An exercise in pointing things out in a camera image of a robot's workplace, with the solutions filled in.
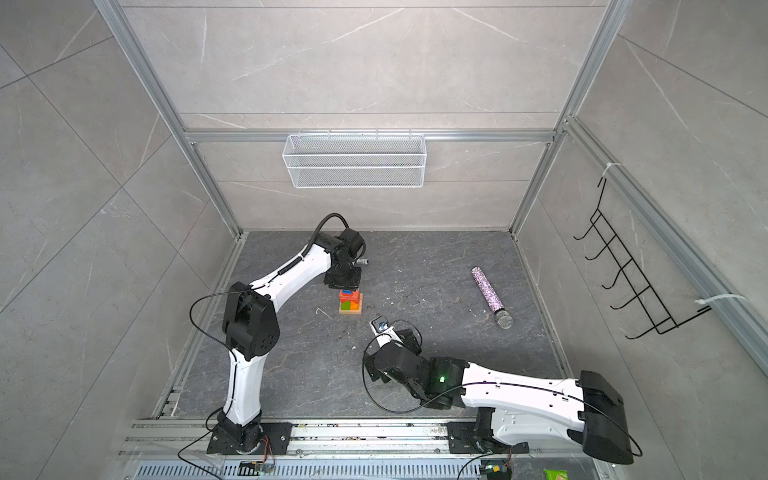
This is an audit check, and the orange rectangular block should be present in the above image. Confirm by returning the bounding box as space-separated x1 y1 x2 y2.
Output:
340 296 362 309

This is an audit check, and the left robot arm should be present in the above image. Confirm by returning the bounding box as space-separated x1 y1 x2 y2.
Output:
189 212 366 455

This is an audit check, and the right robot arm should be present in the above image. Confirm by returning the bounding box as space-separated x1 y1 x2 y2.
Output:
361 316 643 465

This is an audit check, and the glitter purple tube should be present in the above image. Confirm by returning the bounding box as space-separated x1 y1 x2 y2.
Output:
471 266 514 330

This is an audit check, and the green packet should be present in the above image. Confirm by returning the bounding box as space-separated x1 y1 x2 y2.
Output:
544 469 569 480

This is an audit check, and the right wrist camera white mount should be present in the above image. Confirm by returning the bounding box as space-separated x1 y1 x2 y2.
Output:
370 316 401 347

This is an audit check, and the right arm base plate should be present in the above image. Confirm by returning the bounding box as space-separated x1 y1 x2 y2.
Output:
446 422 530 454

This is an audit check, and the white wire mesh basket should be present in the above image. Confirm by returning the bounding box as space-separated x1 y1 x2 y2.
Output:
282 133 428 189

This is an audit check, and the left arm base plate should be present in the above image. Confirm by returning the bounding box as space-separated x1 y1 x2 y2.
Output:
206 422 293 455

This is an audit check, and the white perforated cable tray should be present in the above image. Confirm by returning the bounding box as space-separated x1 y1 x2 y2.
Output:
133 459 481 479

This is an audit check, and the aluminium mounting rail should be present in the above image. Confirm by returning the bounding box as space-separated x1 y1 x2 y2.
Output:
116 418 619 463

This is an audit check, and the black wire hook rack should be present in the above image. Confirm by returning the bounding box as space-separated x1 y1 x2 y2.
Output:
573 178 713 340

